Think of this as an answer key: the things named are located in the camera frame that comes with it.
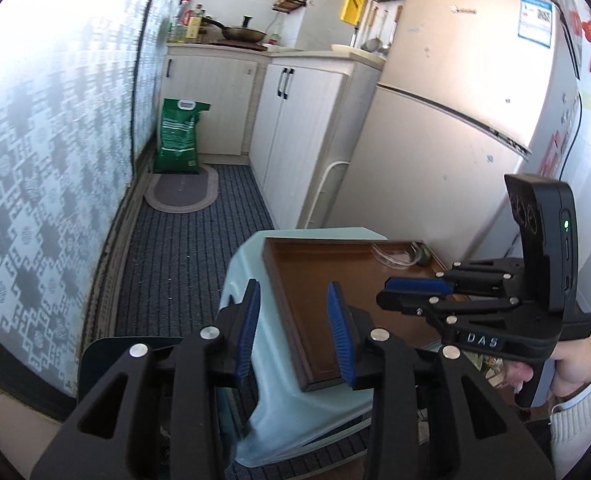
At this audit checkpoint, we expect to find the blue white fridge label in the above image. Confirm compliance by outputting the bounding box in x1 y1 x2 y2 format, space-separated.
518 0 553 48

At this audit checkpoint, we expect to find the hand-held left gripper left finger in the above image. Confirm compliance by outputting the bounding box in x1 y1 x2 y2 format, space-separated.
30 279 262 480

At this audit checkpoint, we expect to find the brown wooden tray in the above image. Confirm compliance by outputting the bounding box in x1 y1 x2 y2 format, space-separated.
262 237 449 393

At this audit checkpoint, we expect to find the narrow patterned sliding door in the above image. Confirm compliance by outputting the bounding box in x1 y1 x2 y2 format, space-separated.
130 0 196 161

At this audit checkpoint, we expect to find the grey striped floor mat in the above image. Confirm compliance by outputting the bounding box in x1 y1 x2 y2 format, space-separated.
110 162 376 480

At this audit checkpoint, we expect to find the wide patterned sliding door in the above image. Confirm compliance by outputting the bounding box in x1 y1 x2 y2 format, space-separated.
0 0 161 421

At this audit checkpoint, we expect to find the black power cable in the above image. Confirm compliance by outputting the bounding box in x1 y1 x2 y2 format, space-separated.
558 90 583 181

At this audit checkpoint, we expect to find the hanging metal ladle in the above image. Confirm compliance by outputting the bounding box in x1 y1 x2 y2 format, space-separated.
381 7 401 56

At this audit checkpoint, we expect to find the light green plastic stool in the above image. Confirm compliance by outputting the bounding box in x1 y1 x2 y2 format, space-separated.
218 227 391 468

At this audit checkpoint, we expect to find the yellow oil bottle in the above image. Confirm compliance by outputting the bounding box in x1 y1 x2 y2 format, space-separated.
186 4 205 41

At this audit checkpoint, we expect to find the white pipe rail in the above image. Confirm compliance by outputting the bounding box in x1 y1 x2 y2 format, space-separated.
303 160 351 231

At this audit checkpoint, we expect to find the person's right forearm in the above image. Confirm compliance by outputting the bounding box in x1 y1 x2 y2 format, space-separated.
549 355 591 480

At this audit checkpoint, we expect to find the white stove cabinet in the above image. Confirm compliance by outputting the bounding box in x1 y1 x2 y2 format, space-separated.
163 42 271 157

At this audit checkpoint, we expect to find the red sticker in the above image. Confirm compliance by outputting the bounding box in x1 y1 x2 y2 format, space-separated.
535 130 565 181

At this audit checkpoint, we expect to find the grey oval mat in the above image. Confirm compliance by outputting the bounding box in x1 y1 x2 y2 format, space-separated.
144 169 220 214

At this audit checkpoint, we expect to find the red-capped oil bottle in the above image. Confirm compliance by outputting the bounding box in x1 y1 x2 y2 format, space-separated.
168 0 189 43

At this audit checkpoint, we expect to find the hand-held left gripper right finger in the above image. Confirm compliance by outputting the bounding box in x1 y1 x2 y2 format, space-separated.
325 281 551 480

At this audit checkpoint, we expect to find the person's right hand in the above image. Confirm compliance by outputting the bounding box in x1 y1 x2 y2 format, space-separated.
548 337 591 400

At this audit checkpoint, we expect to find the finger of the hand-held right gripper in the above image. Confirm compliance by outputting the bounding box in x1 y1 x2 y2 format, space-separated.
383 258 525 297
377 290 521 333

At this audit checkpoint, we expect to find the white two-door cabinet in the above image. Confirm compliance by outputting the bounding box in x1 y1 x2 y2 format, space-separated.
248 50 386 231

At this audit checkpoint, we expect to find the silver refrigerator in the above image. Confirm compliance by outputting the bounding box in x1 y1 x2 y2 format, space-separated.
320 0 591 286

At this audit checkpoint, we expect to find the green rice bag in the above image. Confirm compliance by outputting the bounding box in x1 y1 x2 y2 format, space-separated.
154 97 211 175

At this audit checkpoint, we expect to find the metal wok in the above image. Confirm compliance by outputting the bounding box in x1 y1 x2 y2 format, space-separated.
203 15 268 43

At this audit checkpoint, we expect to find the hanging metal skimmer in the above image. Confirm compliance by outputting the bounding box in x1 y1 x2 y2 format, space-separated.
360 10 382 52

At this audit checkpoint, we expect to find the yellow wall holder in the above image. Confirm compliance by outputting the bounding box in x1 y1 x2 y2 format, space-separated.
340 0 371 25

